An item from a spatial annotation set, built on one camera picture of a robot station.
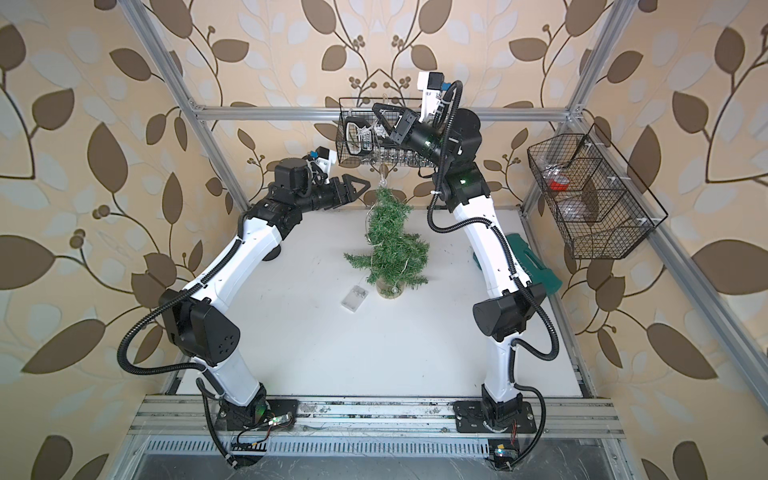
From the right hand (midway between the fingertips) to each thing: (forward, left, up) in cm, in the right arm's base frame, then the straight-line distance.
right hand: (372, 108), depth 59 cm
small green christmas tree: (-11, -4, -37) cm, 39 cm away
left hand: (+1, +5, -19) cm, 20 cm away
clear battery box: (-11, +10, -57) cm, 59 cm away
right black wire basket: (-5, -57, -25) cm, 62 cm away
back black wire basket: (+19, -2, -23) cm, 30 cm away
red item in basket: (+4, -49, -26) cm, 55 cm away
